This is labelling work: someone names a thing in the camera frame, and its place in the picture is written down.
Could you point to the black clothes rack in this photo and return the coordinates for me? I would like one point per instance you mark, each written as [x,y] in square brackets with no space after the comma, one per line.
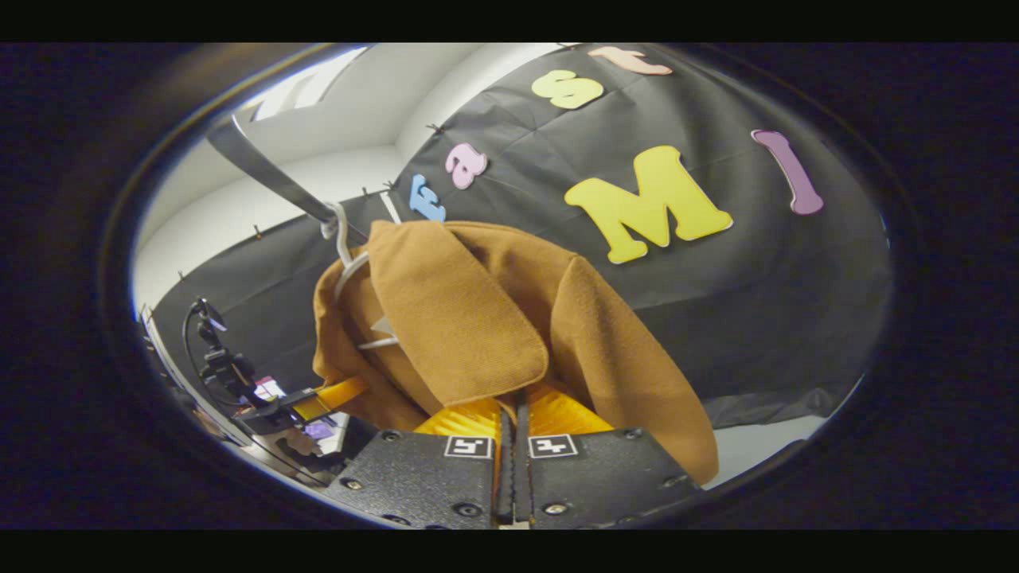
[271,171]

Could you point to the purple packet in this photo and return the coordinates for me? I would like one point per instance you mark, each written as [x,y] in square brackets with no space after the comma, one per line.
[318,430]

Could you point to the black backdrop cloth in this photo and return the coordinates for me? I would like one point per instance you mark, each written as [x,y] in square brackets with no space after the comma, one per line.
[756,302]

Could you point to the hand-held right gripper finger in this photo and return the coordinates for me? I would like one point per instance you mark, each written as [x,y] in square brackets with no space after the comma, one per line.
[505,477]
[522,477]

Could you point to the brown jacket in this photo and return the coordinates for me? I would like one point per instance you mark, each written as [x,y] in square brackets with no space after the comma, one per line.
[462,318]

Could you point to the white plastic clothes hanger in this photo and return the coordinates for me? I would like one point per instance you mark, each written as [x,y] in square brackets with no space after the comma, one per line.
[342,239]

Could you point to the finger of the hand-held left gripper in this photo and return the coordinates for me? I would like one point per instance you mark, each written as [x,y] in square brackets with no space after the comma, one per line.
[338,395]

